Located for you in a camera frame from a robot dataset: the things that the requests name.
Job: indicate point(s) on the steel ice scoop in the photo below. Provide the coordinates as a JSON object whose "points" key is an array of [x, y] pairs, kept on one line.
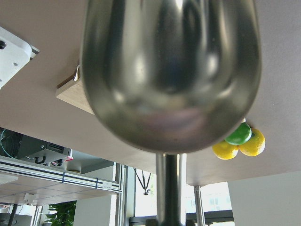
{"points": [[171, 77]]}

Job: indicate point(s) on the bamboo cutting board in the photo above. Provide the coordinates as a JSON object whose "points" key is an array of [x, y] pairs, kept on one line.
{"points": [[73, 93]]}

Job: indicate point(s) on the yellow lemon near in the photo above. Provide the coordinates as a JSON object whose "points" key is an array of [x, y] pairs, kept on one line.
{"points": [[225, 151]]}

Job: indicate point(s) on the yellow lemon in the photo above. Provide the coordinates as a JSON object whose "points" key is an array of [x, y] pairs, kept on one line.
{"points": [[225, 151], [255, 145]]}

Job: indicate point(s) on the green lime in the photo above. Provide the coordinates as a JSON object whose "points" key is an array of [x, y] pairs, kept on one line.
{"points": [[240, 136]]}

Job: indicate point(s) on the yellow lemon far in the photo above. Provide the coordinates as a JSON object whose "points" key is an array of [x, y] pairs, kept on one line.
{"points": [[255, 145]]}

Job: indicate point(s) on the black control box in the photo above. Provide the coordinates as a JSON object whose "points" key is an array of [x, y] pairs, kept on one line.
{"points": [[41, 152]]}

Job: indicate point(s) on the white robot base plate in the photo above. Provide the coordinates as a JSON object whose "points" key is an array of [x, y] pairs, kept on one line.
{"points": [[15, 53]]}

